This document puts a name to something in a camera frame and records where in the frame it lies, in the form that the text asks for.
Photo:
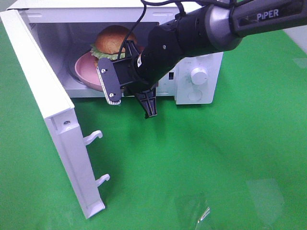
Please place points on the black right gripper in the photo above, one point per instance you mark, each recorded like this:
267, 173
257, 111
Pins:
143, 74

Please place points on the pink round plate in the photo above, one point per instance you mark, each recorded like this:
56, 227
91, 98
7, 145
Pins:
86, 71

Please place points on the white microwave knob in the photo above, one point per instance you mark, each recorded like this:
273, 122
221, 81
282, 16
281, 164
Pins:
199, 76

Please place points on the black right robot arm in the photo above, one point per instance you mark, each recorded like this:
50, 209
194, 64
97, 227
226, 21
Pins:
214, 27

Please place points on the round microwave door button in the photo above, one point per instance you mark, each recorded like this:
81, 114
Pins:
195, 95

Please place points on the glass microwave turntable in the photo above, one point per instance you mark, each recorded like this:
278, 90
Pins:
71, 69

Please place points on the white microwave oven body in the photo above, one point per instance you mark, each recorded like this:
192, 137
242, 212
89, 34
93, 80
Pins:
52, 40

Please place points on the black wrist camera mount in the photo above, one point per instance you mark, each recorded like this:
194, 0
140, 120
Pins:
114, 75

